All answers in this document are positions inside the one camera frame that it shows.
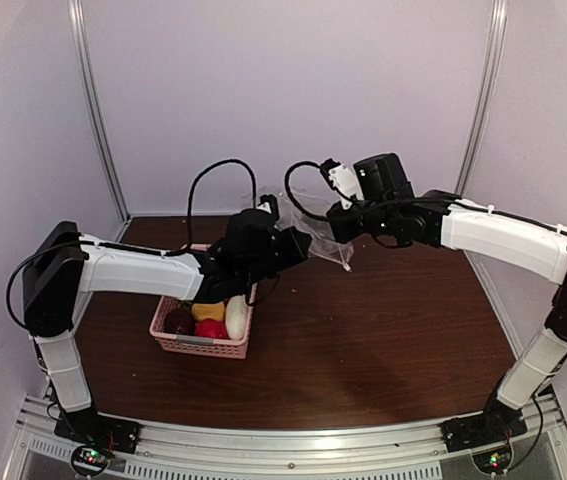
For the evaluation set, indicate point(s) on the left rear aluminium post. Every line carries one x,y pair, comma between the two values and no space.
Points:
79,31

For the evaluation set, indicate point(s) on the right circuit board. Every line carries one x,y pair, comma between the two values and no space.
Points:
494,461

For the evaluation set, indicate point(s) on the yellow peach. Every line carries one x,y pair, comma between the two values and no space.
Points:
202,311

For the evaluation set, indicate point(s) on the pink plastic basket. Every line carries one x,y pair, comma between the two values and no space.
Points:
203,340

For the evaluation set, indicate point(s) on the aluminium post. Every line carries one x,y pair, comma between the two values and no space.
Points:
79,31
491,66

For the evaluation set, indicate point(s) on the left circuit board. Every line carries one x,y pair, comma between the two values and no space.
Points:
88,461

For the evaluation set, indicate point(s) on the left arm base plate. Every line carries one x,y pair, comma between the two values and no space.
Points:
104,433

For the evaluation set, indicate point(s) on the circuit board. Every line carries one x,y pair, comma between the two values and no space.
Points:
494,461
88,461

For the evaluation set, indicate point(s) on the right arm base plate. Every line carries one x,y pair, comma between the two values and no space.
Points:
462,433

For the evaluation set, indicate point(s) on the right side aluminium rail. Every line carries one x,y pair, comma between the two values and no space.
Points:
507,290

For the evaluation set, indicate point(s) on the right rear aluminium post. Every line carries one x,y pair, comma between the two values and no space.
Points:
491,66

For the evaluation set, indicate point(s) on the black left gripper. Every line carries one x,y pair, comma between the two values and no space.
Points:
298,250

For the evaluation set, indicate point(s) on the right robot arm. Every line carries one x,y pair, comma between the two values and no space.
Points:
376,198

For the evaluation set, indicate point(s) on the red apple front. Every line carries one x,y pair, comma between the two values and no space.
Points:
210,328

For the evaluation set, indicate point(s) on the white radish right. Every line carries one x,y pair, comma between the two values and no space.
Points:
236,317

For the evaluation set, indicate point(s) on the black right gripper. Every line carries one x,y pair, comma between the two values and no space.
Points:
344,232

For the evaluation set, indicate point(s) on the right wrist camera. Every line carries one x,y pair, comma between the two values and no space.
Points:
343,181

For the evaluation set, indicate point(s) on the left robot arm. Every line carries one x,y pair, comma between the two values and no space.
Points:
252,249

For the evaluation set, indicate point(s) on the front aluminium frame rail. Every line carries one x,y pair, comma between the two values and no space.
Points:
413,450

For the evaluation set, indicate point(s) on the clear zip top bag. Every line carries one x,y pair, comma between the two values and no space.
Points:
323,245

